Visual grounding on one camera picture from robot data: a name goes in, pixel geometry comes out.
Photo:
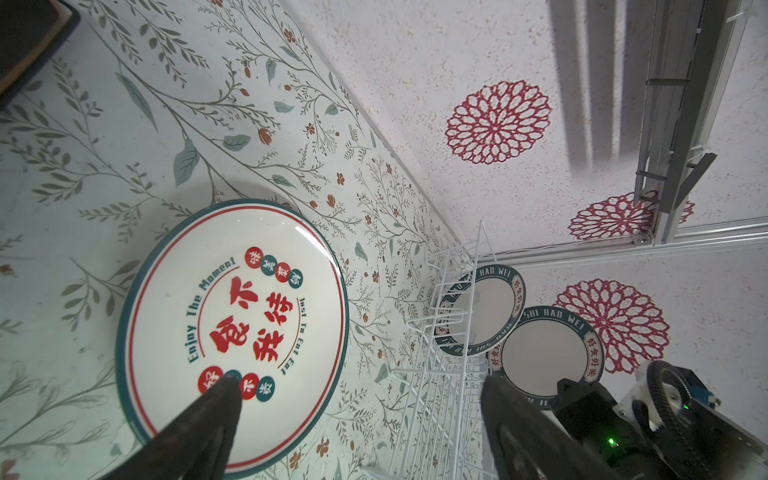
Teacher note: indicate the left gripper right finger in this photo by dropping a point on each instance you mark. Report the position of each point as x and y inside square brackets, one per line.
[525, 444]

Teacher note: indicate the white round plate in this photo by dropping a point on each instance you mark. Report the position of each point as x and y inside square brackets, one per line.
[480, 310]
[547, 345]
[247, 289]

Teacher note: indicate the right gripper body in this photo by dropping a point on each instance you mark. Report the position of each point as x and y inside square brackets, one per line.
[666, 427]

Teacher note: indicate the white wire dish rack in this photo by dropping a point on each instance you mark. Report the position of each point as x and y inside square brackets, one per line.
[441, 434]

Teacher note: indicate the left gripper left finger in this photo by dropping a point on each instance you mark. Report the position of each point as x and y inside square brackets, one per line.
[196, 444]

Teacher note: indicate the black square plate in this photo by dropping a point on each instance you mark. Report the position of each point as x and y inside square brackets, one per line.
[31, 32]

